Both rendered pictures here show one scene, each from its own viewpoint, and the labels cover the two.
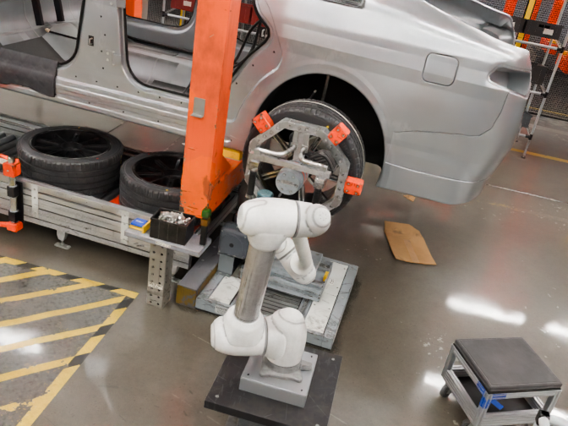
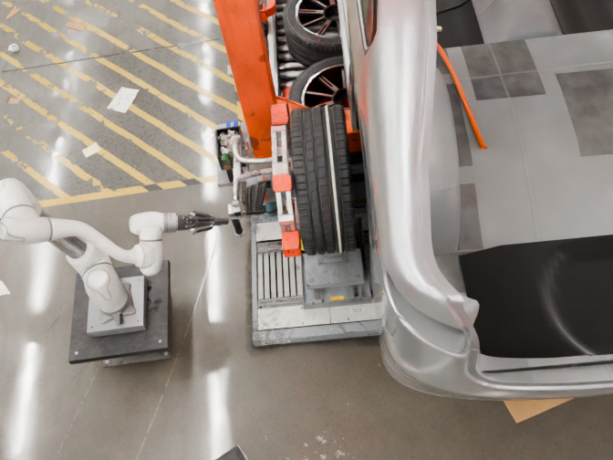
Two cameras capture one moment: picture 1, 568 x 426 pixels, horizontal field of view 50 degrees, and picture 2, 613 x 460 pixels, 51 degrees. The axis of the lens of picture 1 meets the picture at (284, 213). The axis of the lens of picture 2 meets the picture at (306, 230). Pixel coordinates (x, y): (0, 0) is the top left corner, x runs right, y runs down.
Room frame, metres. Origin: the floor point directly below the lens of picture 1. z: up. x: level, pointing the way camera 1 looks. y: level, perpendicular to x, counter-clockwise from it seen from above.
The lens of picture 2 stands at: (2.84, -1.76, 3.19)
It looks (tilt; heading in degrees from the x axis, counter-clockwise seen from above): 58 degrees down; 84
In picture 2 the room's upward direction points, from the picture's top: 10 degrees counter-clockwise
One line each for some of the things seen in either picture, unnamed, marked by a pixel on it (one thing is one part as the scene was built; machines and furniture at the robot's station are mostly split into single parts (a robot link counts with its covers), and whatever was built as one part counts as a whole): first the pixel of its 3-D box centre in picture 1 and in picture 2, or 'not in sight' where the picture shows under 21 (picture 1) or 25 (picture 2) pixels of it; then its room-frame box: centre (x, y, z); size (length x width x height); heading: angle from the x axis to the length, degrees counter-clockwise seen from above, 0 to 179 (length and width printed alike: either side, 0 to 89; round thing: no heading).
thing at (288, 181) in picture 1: (292, 176); (271, 186); (2.91, -0.01, 0.85); 0.21 x 0.14 x 0.14; 169
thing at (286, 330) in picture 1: (285, 334); (104, 287); (2.01, -0.09, 0.53); 0.18 x 0.16 x 0.22; 105
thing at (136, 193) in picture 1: (172, 187); (346, 109); (3.46, 0.73, 0.39); 0.66 x 0.66 x 0.24
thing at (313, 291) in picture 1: (286, 270); (333, 262); (3.14, -0.08, 0.13); 0.50 x 0.36 x 0.10; 79
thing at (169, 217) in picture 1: (172, 225); (230, 147); (2.76, 0.57, 0.51); 0.20 x 0.14 x 0.13; 82
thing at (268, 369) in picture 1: (286, 361); (114, 304); (2.01, -0.12, 0.39); 0.22 x 0.18 x 0.06; 93
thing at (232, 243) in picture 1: (242, 238); not in sight; (3.20, 0.22, 0.26); 0.42 x 0.18 x 0.35; 169
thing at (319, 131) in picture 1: (296, 172); (286, 184); (2.98, -0.03, 0.85); 0.54 x 0.07 x 0.54; 79
